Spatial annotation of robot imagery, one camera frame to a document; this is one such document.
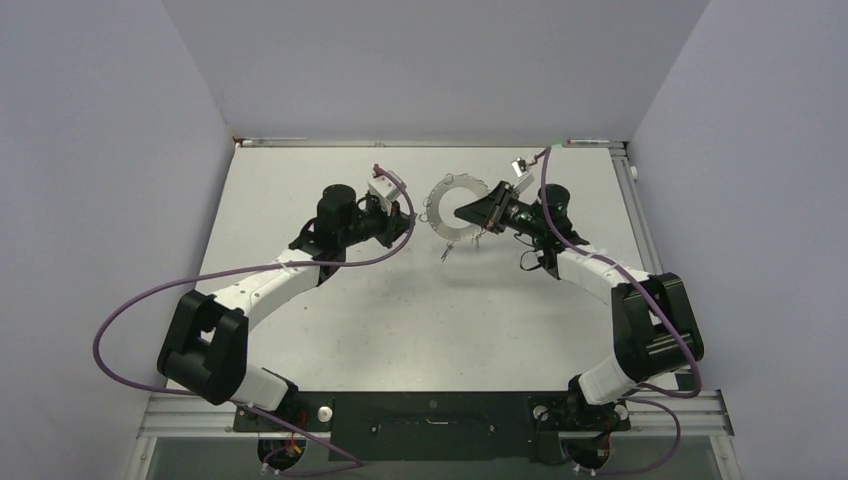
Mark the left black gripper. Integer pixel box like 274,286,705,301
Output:
339,194,413,249

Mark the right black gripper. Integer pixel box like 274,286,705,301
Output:
456,181,548,240

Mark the silver disc key ring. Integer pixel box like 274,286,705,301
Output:
422,173,495,243

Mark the small silver key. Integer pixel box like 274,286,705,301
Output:
440,242,455,263

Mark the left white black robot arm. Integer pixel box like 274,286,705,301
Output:
157,176,412,430

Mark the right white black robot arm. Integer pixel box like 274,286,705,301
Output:
454,182,705,428

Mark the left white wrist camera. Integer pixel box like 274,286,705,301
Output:
368,170,406,212

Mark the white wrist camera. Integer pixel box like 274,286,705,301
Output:
511,157,536,195
368,170,406,212

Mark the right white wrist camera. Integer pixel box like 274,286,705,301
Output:
511,157,536,195

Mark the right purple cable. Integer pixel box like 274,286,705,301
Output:
529,146,704,478

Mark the purple cable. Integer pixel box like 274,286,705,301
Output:
529,146,704,478
92,164,417,478

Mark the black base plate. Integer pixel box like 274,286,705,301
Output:
233,391,631,462

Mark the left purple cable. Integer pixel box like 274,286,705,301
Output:
92,164,417,478

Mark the aluminium frame rail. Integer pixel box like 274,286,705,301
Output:
138,391,734,439

